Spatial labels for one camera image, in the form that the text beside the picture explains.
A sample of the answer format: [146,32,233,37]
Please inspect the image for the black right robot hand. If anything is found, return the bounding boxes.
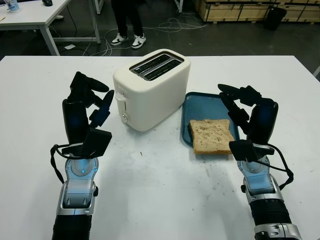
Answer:
[217,83,279,148]

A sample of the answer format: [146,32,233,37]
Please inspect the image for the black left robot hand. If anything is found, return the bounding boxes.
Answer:
[61,71,115,149]

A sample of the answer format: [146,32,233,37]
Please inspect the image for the brown bread slice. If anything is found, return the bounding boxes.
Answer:
[189,119,236,155]

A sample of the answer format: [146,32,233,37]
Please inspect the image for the blue plastic tray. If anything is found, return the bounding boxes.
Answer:
[180,91,241,147]

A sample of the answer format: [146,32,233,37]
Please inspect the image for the white two-slot toaster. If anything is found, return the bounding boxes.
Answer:
[112,48,192,132]

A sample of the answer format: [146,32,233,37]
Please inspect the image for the black waste bin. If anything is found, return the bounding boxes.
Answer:
[264,6,288,31]

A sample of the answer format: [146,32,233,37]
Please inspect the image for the white office desk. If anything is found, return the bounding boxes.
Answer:
[0,0,102,57]

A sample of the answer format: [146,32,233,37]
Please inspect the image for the person's legs with sneakers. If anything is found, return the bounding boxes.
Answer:
[111,0,146,50]

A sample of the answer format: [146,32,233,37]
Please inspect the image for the wooden crate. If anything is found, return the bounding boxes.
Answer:
[271,0,320,24]
[194,0,272,25]

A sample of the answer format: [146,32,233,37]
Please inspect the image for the white printed cup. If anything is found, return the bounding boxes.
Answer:
[6,0,21,12]

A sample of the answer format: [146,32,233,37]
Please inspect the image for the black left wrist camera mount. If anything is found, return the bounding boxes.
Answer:
[81,127,112,159]

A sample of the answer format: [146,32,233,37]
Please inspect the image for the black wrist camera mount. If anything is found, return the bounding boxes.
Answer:
[229,139,257,162]
[81,127,112,159]

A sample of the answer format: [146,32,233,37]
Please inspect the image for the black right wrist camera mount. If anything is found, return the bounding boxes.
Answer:
[229,139,257,162]

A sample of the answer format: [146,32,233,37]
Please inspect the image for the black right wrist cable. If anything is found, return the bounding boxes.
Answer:
[249,143,294,190]

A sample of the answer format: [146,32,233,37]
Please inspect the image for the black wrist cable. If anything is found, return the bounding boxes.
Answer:
[49,143,87,185]
[249,143,294,190]

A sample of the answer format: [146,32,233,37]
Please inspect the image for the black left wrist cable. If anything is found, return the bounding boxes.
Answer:
[49,143,87,185]

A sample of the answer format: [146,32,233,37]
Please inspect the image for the white metal table frame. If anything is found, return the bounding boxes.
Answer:
[95,0,188,15]

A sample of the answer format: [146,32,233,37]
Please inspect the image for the white floor cables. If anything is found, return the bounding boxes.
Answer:
[82,17,209,57]

